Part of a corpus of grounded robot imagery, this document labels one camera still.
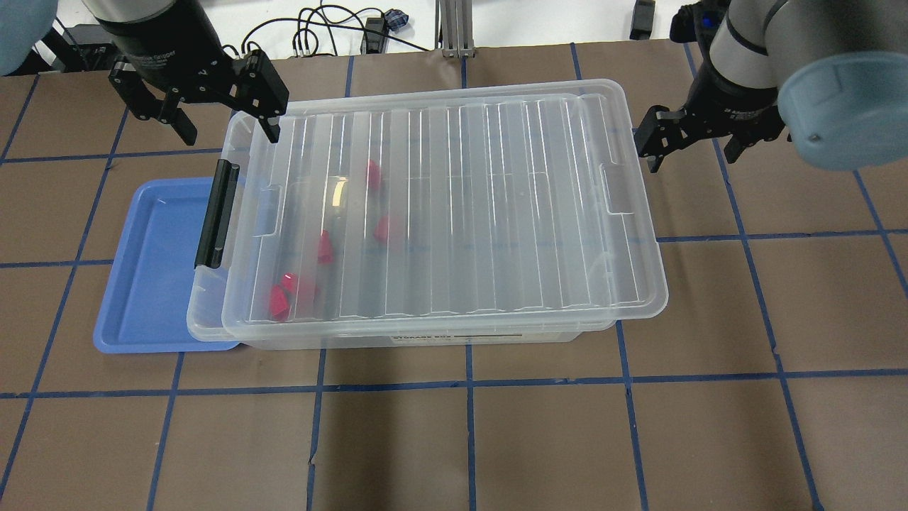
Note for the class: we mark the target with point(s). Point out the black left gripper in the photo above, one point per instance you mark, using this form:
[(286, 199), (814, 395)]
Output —
[(164, 58)]

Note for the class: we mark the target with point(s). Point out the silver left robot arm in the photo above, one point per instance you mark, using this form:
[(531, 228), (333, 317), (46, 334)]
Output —
[(170, 55)]

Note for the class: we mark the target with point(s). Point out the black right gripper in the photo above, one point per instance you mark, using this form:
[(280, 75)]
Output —
[(732, 101)]

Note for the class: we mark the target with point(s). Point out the aluminium frame post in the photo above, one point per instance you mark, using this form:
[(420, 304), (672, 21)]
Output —
[(454, 27)]

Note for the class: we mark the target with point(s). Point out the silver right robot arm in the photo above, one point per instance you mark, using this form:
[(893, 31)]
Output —
[(830, 75)]

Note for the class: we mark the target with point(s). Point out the clear plastic box lid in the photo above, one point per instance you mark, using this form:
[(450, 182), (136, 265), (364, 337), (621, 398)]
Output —
[(440, 206)]

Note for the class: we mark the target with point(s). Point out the black box latch handle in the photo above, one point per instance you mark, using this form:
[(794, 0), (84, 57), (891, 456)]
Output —
[(215, 226)]

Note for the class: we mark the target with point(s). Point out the clear plastic storage box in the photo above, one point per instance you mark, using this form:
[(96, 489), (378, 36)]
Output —
[(397, 326)]

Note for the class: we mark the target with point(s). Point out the blue plastic tray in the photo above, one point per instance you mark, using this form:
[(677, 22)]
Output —
[(147, 295)]

